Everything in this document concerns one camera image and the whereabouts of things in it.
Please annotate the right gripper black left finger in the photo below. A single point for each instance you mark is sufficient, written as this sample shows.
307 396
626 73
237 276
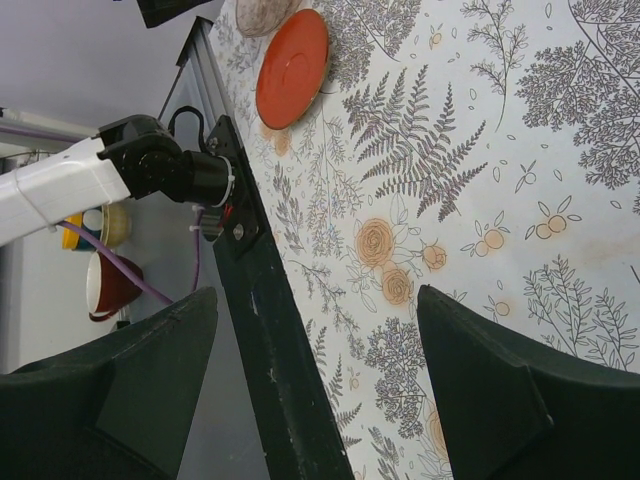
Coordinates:
118 407

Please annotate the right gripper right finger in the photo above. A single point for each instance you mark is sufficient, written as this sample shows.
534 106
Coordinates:
513 408

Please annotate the small red round plate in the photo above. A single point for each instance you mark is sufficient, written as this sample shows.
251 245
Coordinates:
293 69

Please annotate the clear glass floral plate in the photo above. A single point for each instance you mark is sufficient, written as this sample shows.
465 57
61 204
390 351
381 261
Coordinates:
260 17

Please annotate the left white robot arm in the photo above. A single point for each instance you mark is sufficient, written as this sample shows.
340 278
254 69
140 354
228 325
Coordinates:
130 158

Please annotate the maroon mug below table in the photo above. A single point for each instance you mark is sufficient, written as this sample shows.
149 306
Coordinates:
108 290

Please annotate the yellow cup below table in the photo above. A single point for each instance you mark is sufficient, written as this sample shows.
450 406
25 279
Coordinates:
110 224

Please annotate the floral patterned table mat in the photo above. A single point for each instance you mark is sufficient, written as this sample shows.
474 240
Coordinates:
489 149

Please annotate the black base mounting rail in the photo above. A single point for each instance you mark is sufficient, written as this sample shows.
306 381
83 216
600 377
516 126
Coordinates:
299 436

